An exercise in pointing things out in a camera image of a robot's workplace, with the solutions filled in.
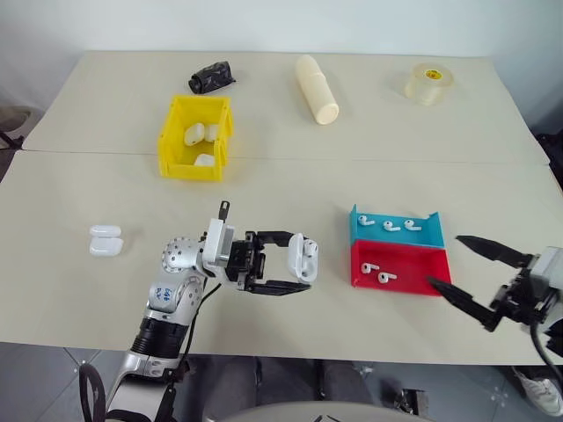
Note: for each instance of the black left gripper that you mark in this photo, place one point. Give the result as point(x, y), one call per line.
point(246, 264)

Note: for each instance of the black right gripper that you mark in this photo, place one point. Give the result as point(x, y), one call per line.
point(523, 299)

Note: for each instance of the white earbud case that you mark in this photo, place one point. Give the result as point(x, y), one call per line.
point(213, 132)
point(301, 266)
point(193, 135)
point(204, 160)
point(105, 241)

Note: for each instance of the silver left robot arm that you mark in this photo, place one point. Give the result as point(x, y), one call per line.
point(169, 264)

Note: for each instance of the closed white earbud case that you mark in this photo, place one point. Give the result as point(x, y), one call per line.
point(213, 132)
point(193, 135)
point(204, 160)

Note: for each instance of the yellow plastic bin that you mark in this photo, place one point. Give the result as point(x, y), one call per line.
point(173, 145)

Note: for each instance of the white earbud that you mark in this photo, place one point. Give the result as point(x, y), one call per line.
point(368, 267)
point(365, 220)
point(385, 277)
point(389, 226)
point(411, 225)
point(311, 248)

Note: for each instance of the red plastic tray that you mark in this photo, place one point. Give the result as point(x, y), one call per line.
point(409, 268)

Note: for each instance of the blue plastic tray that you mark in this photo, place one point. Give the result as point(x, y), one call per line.
point(396, 235)

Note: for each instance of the white sneaker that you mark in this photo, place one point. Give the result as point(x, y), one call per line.
point(538, 391)

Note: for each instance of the grey curved robot body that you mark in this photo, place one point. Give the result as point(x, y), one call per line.
point(343, 412)

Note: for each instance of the cream cylindrical bottle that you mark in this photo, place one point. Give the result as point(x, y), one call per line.
point(316, 90)

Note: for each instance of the crumpled black bag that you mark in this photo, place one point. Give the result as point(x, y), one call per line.
point(213, 77)

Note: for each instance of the clear tape roll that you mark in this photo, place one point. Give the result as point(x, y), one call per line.
point(429, 85)

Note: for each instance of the black chair base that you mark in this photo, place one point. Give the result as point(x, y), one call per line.
point(12, 125)

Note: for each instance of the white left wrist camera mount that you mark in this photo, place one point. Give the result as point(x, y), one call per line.
point(216, 246)

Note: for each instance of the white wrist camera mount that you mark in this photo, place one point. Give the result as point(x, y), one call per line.
point(216, 246)
point(547, 268)

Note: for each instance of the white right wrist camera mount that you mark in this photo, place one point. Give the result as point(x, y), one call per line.
point(547, 268)

